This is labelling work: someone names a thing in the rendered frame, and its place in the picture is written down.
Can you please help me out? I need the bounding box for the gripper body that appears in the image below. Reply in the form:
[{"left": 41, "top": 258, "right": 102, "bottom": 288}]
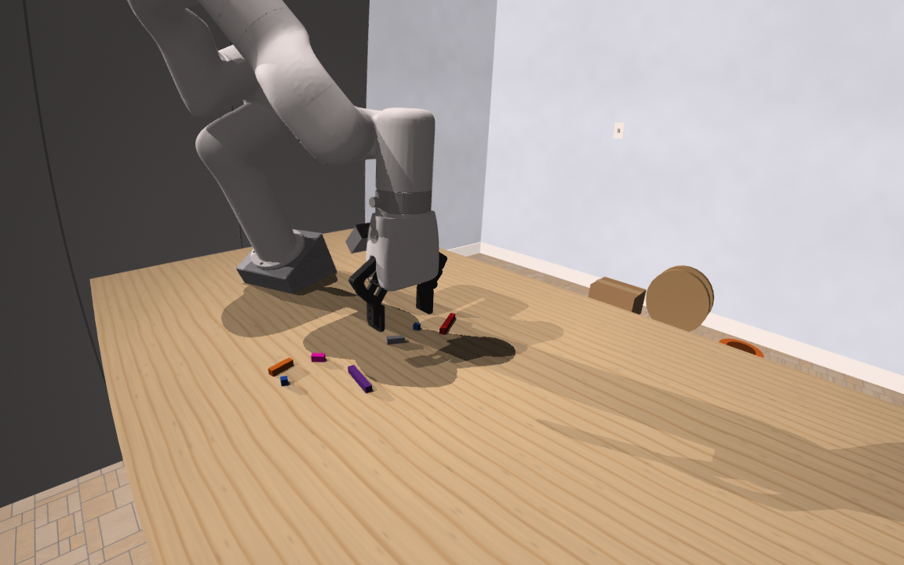
[{"left": 366, "top": 210, "right": 439, "bottom": 291}]

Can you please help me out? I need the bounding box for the orange rectangular bar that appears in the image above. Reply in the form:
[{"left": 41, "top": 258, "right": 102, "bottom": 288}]
[{"left": 268, "top": 358, "right": 293, "bottom": 377}]

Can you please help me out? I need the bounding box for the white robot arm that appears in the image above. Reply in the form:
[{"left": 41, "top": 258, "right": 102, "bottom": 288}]
[{"left": 127, "top": 0, "right": 435, "bottom": 270}]

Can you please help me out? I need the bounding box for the red rod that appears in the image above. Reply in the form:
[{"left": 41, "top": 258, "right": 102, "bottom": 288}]
[{"left": 439, "top": 313, "right": 455, "bottom": 335}]

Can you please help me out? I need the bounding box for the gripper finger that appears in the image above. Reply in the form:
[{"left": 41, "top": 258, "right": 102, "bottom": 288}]
[
  {"left": 416, "top": 253, "right": 447, "bottom": 314},
  {"left": 348, "top": 256, "right": 388, "bottom": 332}
]

